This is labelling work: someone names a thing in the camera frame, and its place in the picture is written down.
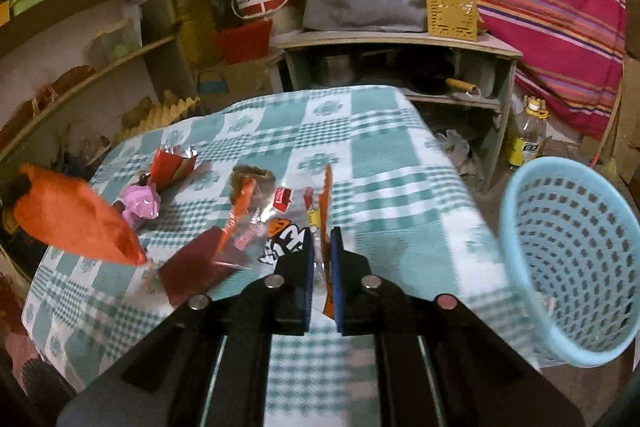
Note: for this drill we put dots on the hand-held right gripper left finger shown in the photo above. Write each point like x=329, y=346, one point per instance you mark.
x=310, y=282

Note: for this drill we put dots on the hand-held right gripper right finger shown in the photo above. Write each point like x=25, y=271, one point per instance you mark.
x=337, y=282

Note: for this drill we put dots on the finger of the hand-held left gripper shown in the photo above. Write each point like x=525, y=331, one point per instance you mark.
x=20, y=192

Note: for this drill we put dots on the clear orange-edged snack wrapper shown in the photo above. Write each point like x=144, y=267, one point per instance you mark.
x=282, y=239

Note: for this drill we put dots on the orange plastic bag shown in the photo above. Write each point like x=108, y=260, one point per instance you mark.
x=75, y=212

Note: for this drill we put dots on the light blue plastic basket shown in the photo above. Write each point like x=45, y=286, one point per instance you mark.
x=507, y=227

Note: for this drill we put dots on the dark blue plastic crate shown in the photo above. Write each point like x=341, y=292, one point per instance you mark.
x=80, y=162

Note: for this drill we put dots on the clear pink-printed wrapper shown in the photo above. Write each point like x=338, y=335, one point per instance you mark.
x=240, y=227

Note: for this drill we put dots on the green checked tablecloth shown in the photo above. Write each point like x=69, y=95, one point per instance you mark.
x=400, y=207

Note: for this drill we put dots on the maroon wrapper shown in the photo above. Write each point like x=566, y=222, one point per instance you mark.
x=200, y=267

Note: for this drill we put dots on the pink wrapper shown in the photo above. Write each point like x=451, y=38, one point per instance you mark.
x=140, y=202

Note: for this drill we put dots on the brown crumpled wrapper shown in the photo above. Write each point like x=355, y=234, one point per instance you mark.
x=252, y=172

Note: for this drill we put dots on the brown sweet potatoes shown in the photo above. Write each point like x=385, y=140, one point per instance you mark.
x=75, y=77

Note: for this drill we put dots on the red foil wrapper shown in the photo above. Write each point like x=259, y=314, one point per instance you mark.
x=167, y=167

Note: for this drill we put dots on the yellow egg tray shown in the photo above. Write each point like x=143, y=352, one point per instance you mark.
x=160, y=117

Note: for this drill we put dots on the crumpled clear plastic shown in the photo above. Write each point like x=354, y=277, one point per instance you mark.
x=457, y=152

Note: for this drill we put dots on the clear plastic container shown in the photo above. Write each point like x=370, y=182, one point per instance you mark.
x=117, y=42

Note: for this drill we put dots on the yellow plastic box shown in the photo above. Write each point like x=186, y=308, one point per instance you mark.
x=4, y=12

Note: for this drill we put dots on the small steel pot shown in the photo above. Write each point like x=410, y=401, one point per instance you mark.
x=337, y=69

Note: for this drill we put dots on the cardboard box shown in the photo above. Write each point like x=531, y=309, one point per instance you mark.
x=250, y=77

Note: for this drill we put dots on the wooden shelf unit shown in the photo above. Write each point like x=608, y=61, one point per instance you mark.
x=155, y=7

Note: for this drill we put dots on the clear plastic bottle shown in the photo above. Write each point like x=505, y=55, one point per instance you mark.
x=530, y=142

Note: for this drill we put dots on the yellow oil jug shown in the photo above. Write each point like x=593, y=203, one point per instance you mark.
x=192, y=22

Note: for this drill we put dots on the low wooden cabinet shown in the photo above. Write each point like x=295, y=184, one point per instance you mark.
x=390, y=41

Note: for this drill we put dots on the red plastic basin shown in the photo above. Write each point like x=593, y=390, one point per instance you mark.
x=245, y=42

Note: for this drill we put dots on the yellow utensil holder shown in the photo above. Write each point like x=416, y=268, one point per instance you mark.
x=450, y=19

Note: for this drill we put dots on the cardboard panels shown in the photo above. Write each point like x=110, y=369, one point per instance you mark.
x=630, y=107

